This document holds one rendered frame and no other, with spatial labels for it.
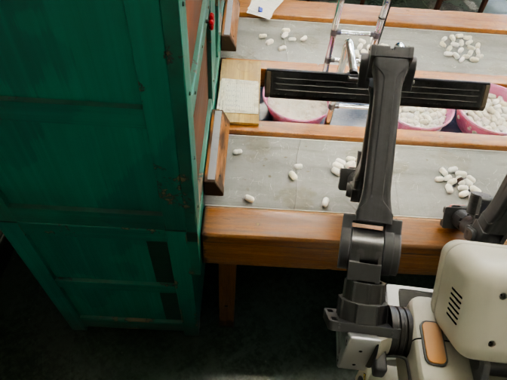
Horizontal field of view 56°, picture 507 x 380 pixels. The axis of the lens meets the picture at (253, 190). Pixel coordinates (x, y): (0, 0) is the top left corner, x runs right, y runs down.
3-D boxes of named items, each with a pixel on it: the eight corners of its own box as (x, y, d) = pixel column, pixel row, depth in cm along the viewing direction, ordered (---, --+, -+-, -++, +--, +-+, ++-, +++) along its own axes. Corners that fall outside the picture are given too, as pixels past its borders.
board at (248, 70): (258, 126, 165) (259, 123, 164) (215, 123, 165) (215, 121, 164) (260, 63, 185) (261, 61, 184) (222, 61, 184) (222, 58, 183)
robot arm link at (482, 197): (470, 243, 124) (502, 247, 125) (480, 201, 121) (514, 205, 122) (451, 228, 136) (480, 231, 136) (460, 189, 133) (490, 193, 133)
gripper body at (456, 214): (443, 205, 141) (453, 212, 134) (477, 207, 142) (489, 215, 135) (439, 225, 143) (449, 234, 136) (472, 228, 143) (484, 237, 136)
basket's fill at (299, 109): (327, 135, 176) (330, 124, 171) (265, 131, 175) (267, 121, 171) (324, 93, 189) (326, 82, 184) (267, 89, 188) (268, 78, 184)
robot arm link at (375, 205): (367, 22, 87) (424, 26, 86) (361, 55, 101) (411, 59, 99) (337, 268, 81) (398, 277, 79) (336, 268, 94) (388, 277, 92)
